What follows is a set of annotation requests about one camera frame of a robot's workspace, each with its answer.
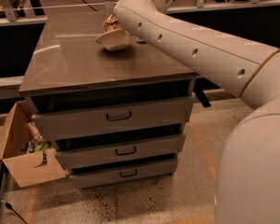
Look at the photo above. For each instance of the top grey drawer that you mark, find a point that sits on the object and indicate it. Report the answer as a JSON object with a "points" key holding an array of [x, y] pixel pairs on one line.
{"points": [[113, 119]]}

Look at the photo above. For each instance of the brown cardboard box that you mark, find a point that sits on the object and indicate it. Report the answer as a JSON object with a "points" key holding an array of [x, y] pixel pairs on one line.
{"points": [[26, 169]]}

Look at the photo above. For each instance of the clear plastic water bottle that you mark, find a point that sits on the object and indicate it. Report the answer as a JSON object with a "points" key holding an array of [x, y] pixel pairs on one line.
{"points": [[141, 41]]}

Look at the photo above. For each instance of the middle grey drawer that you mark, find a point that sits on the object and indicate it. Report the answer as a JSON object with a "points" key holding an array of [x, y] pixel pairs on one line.
{"points": [[128, 151]]}

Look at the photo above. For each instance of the snack can in box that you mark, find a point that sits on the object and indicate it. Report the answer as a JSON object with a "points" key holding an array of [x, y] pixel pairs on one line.
{"points": [[34, 132]]}

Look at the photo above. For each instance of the green snack packet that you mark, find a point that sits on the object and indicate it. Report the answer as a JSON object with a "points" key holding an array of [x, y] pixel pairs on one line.
{"points": [[42, 147]]}

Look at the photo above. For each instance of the white paper bowl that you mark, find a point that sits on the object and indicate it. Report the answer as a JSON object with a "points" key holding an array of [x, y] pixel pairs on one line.
{"points": [[114, 40]]}

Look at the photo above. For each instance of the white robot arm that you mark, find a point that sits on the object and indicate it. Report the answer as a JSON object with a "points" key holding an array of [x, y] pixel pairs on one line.
{"points": [[248, 176]]}

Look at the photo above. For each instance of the grey drawer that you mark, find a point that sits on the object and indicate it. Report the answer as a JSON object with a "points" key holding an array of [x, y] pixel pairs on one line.
{"points": [[125, 174], [128, 151], [113, 119]]}

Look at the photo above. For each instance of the bottom grey drawer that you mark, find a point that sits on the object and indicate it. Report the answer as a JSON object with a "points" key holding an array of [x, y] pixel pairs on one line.
{"points": [[125, 174]]}

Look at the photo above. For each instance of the grey drawer cabinet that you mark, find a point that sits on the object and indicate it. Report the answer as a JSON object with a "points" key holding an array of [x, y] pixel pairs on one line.
{"points": [[70, 71]]}

